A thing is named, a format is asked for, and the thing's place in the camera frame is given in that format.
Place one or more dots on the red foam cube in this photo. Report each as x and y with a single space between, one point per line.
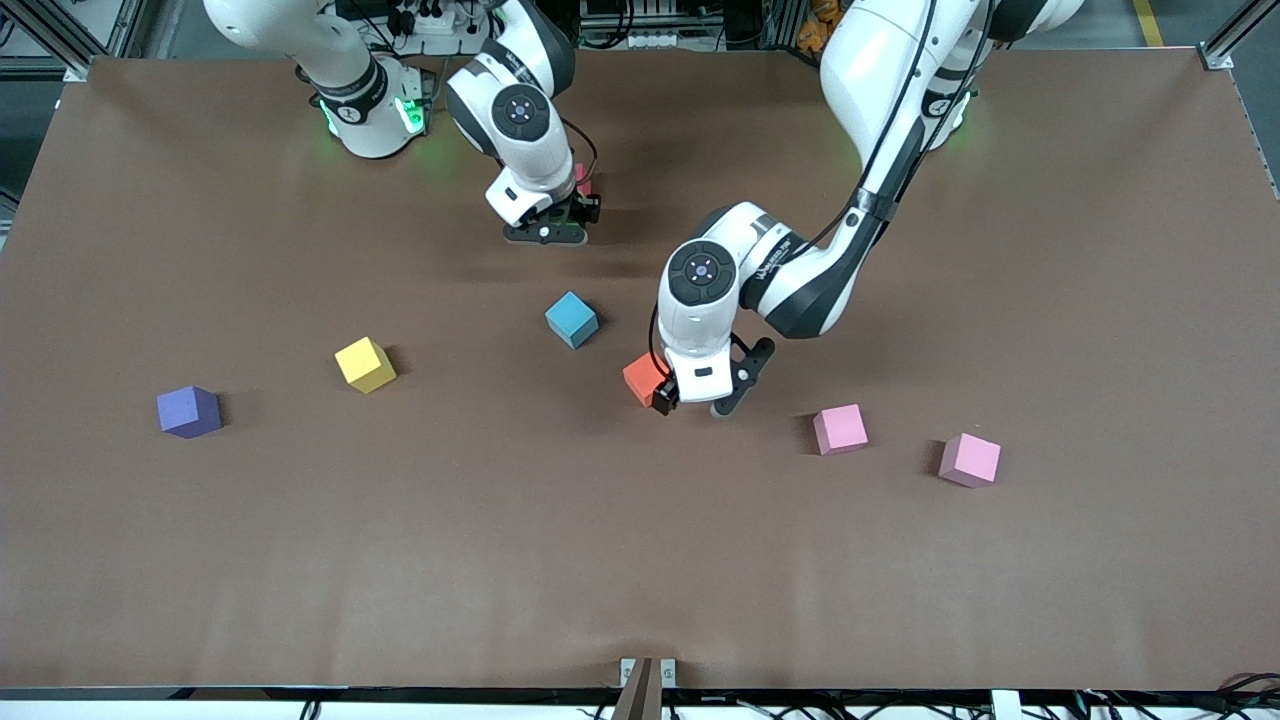
583 180

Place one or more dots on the orchid pink foam cube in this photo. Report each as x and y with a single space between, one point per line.
970 460

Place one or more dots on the blue foam cube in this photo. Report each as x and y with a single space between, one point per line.
571 320

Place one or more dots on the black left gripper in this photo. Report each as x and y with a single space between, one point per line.
663 398

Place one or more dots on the small metal clamp bracket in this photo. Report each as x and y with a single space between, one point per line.
668 672
628 672

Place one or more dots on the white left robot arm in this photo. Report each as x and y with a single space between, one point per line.
880 60

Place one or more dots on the orange foam cube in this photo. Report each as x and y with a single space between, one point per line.
640 378

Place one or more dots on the purple foam cube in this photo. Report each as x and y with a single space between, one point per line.
188 412

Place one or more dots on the yellow foam cube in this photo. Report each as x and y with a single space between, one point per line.
364 365

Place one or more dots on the brown upright bar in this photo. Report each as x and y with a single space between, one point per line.
638 700

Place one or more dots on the brown table cover mat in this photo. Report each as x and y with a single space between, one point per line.
640 550

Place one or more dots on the aluminium frame profile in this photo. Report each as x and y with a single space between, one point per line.
60 30
1240 30

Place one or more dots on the grey equipment rack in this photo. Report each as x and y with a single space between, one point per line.
640 20

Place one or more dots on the orange yellow lumpy bundle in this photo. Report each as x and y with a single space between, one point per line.
820 30

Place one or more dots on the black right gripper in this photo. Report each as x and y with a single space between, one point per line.
588 209

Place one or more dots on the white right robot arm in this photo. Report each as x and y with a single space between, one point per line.
375 130

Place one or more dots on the white power strip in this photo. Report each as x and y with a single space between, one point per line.
430 40

